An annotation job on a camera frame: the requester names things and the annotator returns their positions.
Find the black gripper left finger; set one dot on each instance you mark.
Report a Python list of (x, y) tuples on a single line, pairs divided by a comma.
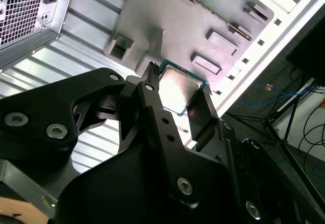
[(38, 112)]

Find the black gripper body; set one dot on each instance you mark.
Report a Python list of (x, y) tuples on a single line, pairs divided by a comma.
[(127, 196)]

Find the silver square CPU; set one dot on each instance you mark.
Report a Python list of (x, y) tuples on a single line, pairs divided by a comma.
[(177, 89)]

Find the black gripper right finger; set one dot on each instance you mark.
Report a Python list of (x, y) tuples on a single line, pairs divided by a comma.
[(203, 122)]

